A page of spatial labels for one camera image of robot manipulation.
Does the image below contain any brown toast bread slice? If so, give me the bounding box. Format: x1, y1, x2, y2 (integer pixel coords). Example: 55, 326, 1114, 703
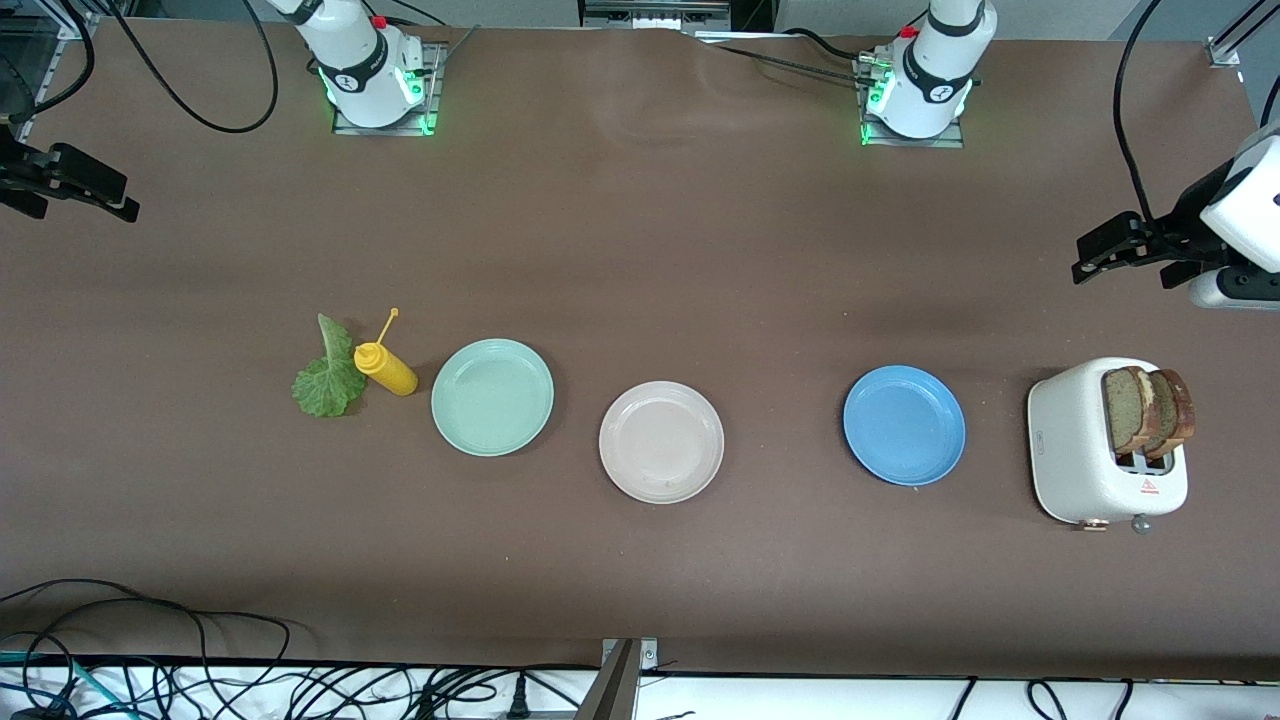
1102, 366, 1153, 457
1145, 368, 1197, 461

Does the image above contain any green lettuce leaf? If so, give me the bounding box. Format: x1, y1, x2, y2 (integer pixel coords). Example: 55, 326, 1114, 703
292, 313, 369, 419

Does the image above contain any yellow mustard squeeze bottle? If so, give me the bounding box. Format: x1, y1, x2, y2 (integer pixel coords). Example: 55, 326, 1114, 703
353, 307, 419, 397

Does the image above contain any blue plate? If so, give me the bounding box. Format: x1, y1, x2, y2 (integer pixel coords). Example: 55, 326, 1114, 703
842, 364, 967, 488

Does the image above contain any mint green plate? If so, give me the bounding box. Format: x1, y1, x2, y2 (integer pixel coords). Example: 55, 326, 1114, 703
431, 338, 555, 458

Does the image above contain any beige plate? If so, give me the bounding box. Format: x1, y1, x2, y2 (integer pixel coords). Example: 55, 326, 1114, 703
598, 380, 725, 505

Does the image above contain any grey metal rack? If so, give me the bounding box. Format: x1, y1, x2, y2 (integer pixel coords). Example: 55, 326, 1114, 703
0, 0, 96, 111

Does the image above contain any white two-slot toaster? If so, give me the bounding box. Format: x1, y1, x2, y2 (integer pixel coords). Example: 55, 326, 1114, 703
1027, 357, 1190, 533

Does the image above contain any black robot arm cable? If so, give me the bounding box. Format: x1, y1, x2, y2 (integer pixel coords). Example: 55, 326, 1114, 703
10, 0, 96, 126
105, 0, 281, 134
1113, 0, 1166, 223

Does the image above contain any aluminium corner frame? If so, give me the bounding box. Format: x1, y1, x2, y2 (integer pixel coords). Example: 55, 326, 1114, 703
1205, 0, 1280, 69

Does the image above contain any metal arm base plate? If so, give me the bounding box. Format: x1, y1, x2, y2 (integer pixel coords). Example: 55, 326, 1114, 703
332, 40, 443, 137
858, 55, 966, 149

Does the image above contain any black base cable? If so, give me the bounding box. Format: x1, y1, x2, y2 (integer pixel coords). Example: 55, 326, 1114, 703
690, 30, 871, 86

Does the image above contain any teal loose cable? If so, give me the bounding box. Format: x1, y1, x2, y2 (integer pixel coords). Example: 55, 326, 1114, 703
0, 650, 131, 720

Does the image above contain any dark metal frame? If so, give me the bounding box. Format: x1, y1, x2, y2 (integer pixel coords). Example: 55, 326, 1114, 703
580, 0, 733, 31

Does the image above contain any grey metal bracket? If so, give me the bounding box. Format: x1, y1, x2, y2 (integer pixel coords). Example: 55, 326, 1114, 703
575, 638, 661, 720

